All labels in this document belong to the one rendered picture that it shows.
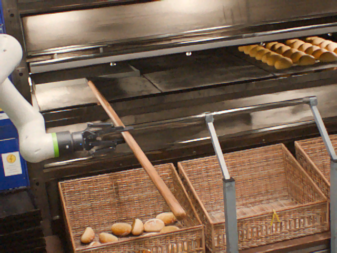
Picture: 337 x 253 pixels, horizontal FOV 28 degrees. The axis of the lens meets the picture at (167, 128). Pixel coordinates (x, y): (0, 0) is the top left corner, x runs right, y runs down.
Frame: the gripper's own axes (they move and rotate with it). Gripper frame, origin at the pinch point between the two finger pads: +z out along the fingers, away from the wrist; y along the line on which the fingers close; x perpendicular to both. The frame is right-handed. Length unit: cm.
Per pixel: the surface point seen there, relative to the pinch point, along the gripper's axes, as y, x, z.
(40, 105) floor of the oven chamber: 2, -69, -28
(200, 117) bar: 3.2, -16.5, 35.4
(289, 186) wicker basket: 54, -43, 86
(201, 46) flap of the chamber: -22, -39, 45
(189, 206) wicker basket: 45, -21, 29
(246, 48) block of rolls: -3, -116, 93
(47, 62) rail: -24, -39, -24
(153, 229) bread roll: 58, -33, 14
